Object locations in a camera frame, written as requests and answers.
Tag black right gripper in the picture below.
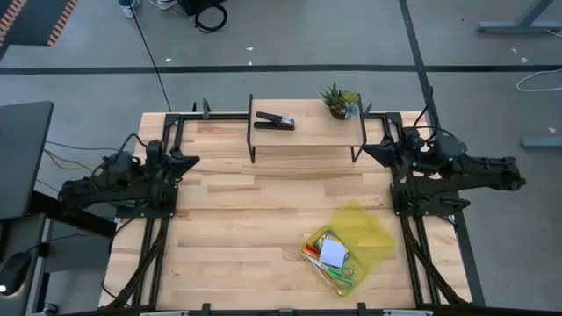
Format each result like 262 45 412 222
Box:
363 127 434 181

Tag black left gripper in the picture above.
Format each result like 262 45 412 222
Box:
144 140 201 176

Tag pale blue sticky note pad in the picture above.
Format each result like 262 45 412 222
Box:
319 238 348 269

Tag green scissors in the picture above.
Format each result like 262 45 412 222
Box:
324 262 357 291

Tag potted succulent plant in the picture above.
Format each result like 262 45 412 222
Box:
320 82 362 120

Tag wooden shelf riser black legs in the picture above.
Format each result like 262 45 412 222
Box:
246 92 369 164

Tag yellow translucent pencil case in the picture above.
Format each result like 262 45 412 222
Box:
299 200 396 298

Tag black stapler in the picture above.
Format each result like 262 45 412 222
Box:
253 111 296 132

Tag yellow pencil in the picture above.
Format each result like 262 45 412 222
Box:
323 275 342 296

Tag grey table foot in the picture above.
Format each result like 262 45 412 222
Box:
477 0 562 35
521 136 562 149

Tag dark desk top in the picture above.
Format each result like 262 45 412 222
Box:
0 101 54 220

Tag orange striped floor mat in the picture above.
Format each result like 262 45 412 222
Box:
0 0 78 47

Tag black computer mouse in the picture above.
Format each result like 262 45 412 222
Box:
0 252 32 298

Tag black table frame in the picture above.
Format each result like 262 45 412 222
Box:
104 111 473 311

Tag yellow cable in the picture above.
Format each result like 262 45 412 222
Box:
43 147 96 172

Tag coiled black cable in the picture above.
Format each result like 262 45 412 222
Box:
194 3 228 34

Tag white floor cable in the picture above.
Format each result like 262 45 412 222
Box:
515 68 562 92

